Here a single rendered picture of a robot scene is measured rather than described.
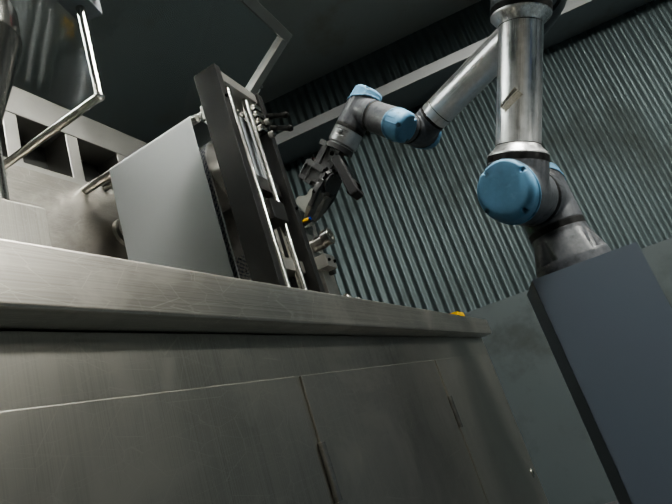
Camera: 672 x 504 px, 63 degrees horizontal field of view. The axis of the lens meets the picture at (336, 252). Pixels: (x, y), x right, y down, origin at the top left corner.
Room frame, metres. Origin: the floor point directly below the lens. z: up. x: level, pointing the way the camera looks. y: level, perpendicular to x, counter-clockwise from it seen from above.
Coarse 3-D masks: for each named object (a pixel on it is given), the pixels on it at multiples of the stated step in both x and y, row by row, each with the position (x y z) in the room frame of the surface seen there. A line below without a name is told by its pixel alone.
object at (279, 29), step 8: (240, 0) 1.24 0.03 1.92; (248, 0) 1.24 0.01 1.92; (256, 0) 1.26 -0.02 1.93; (256, 8) 1.28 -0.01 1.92; (264, 8) 1.30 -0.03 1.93; (264, 16) 1.32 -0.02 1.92; (272, 16) 1.34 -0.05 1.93; (272, 24) 1.36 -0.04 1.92; (280, 24) 1.38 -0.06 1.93; (280, 32) 1.41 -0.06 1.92; (288, 32) 1.43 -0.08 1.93; (280, 40) 1.43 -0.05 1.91; (288, 40) 1.45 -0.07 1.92; (280, 48) 1.45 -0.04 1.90; (272, 56) 1.45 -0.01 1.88; (264, 64) 1.46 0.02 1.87; (272, 64) 1.48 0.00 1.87; (264, 72) 1.48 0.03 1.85; (256, 80) 1.48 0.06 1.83; (264, 80) 1.50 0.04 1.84; (256, 88) 1.50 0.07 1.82
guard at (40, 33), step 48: (48, 0) 0.91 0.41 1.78; (144, 0) 1.05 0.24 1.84; (192, 0) 1.14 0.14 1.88; (48, 48) 0.98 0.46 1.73; (96, 48) 1.06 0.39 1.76; (144, 48) 1.14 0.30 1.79; (192, 48) 1.24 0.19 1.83; (240, 48) 1.36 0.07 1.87; (48, 96) 1.07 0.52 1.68; (144, 96) 1.25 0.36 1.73; (192, 96) 1.36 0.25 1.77
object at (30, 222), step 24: (0, 24) 0.64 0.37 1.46; (0, 48) 0.65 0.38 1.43; (0, 72) 0.66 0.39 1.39; (0, 96) 0.66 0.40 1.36; (0, 120) 0.67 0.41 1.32; (0, 144) 0.67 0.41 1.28; (0, 168) 0.66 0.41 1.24; (0, 192) 0.66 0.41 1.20; (0, 216) 0.63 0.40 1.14; (24, 216) 0.66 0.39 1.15; (24, 240) 0.65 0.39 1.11; (48, 240) 0.69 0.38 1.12
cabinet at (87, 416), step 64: (0, 384) 0.28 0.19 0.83; (64, 384) 0.31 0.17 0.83; (128, 384) 0.36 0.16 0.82; (192, 384) 0.41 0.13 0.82; (256, 384) 0.48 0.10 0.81; (320, 384) 0.59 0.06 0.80; (384, 384) 0.76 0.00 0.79; (448, 384) 1.04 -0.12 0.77; (0, 448) 0.27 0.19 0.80; (64, 448) 0.30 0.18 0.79; (128, 448) 0.34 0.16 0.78; (192, 448) 0.39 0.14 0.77; (256, 448) 0.46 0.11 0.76; (320, 448) 0.56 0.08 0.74; (384, 448) 0.69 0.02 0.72; (448, 448) 0.92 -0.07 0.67; (512, 448) 1.33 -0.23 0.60
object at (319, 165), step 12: (324, 144) 1.21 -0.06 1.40; (336, 144) 1.18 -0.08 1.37; (324, 156) 1.22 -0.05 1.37; (348, 156) 1.22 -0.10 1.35; (312, 168) 1.22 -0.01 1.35; (324, 168) 1.20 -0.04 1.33; (312, 180) 1.22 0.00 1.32; (336, 180) 1.23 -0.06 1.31; (324, 192) 1.23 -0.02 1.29; (336, 192) 1.27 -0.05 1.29
